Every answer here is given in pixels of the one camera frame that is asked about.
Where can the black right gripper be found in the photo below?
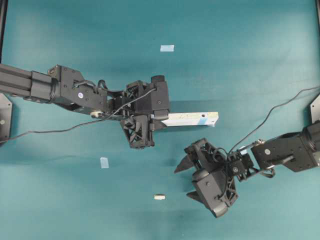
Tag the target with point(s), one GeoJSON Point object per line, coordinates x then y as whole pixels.
{"type": "Point", "coordinates": [203, 155]}

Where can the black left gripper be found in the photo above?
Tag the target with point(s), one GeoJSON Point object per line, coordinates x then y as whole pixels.
{"type": "Point", "coordinates": [136, 126]}

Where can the short white wooden rod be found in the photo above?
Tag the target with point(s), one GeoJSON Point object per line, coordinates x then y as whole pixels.
{"type": "Point", "coordinates": [159, 197]}

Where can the white wooden board with hole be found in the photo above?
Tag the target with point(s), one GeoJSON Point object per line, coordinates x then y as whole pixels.
{"type": "Point", "coordinates": [191, 119]}

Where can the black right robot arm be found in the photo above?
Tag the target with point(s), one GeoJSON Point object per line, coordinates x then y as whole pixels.
{"type": "Point", "coordinates": [297, 151]}

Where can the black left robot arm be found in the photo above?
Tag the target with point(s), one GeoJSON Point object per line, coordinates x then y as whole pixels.
{"type": "Point", "coordinates": [66, 88]}

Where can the blue tape marker left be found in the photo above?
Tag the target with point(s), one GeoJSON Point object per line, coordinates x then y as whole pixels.
{"type": "Point", "coordinates": [104, 163]}

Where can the blue tape marker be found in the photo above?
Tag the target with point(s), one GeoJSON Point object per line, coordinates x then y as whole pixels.
{"type": "Point", "coordinates": [167, 48]}
{"type": "Point", "coordinates": [104, 163]}

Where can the blue tape marker top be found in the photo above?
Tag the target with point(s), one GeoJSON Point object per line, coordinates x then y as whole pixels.
{"type": "Point", "coordinates": [167, 48]}

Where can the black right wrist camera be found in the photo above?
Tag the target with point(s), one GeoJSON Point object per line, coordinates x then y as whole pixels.
{"type": "Point", "coordinates": [217, 192]}

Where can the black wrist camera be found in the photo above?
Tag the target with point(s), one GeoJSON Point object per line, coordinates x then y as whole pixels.
{"type": "Point", "coordinates": [217, 192]}
{"type": "Point", "coordinates": [157, 101]}

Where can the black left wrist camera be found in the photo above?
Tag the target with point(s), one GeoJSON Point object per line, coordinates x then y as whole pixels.
{"type": "Point", "coordinates": [157, 101]}

